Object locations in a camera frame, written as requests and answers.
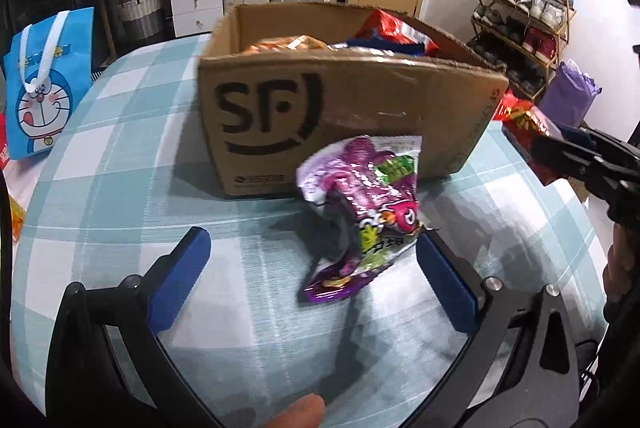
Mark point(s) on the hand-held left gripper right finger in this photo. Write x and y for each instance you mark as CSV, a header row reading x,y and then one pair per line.
x,y
445,283

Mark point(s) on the wooden shoe rack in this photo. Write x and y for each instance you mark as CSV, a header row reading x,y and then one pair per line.
x,y
525,57

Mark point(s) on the blue cartoon tote bag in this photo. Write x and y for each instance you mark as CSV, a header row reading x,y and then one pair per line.
x,y
75,57

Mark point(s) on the woven basket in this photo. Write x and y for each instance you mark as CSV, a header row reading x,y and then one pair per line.
x,y
142,15

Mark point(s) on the red container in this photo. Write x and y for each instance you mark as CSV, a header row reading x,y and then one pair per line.
x,y
3,142

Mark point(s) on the red orange snack packet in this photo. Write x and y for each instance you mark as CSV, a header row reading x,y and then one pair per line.
x,y
395,30

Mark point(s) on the orange noodle packet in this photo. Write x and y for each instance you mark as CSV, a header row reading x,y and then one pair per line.
x,y
285,45

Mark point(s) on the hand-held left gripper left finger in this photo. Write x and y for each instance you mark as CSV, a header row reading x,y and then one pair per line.
x,y
182,278

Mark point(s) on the row of shoes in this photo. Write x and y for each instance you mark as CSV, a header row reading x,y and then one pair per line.
x,y
530,2

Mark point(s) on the brown cardboard box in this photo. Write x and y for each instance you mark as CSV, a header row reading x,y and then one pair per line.
x,y
350,97

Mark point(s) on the purple candy packet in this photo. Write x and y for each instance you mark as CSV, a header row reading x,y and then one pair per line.
x,y
360,178

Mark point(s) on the person's right hand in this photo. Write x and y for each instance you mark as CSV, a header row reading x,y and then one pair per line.
x,y
620,268

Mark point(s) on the blue cookie packet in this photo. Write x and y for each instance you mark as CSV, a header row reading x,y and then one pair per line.
x,y
360,41

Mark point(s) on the person's left hand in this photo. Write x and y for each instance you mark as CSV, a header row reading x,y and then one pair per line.
x,y
300,413

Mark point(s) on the purple bag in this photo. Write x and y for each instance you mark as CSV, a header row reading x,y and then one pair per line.
x,y
570,90

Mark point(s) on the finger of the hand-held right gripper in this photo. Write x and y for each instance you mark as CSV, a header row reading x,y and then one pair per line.
x,y
580,136
555,155

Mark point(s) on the red cookie snack packet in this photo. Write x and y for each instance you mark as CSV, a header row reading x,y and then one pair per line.
x,y
525,122

